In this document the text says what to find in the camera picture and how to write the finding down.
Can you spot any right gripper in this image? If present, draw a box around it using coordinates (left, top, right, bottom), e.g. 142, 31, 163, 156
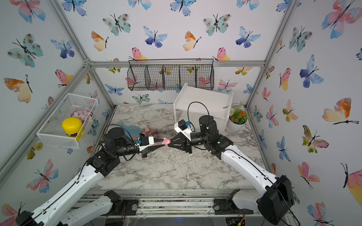
168, 134, 211, 156

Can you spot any pink pig toy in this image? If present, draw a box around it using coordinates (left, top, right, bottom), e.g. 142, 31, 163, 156
162, 137, 171, 146

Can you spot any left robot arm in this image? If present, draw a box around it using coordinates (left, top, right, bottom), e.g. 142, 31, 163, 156
16, 127, 171, 226

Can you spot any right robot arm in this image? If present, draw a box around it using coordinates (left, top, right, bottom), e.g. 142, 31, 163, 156
163, 115, 294, 225

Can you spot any pink toy car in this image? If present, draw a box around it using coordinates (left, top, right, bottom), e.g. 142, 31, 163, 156
151, 130, 159, 138

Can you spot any teal plastic paddle plate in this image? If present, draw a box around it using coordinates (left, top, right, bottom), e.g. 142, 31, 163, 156
118, 122, 141, 139

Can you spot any white two-tier shelf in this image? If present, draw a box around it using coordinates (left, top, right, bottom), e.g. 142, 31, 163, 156
173, 83, 233, 133

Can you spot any potted plant with flowers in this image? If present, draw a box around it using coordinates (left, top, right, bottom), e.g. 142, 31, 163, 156
227, 106, 250, 132

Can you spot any pink round chips pile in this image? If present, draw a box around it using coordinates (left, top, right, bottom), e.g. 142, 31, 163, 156
71, 107, 93, 123

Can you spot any yellow lidded jar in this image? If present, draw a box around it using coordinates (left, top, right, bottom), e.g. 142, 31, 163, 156
62, 117, 84, 142

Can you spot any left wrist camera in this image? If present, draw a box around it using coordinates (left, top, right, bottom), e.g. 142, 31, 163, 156
135, 136, 155, 152

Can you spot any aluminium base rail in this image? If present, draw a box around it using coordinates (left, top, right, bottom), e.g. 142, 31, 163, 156
56, 189, 295, 224

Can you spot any black wire wall basket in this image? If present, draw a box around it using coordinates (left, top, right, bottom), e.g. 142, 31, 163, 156
126, 58, 215, 91

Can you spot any white mesh wall basket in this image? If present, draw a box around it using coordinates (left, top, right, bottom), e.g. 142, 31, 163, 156
36, 93, 99, 149

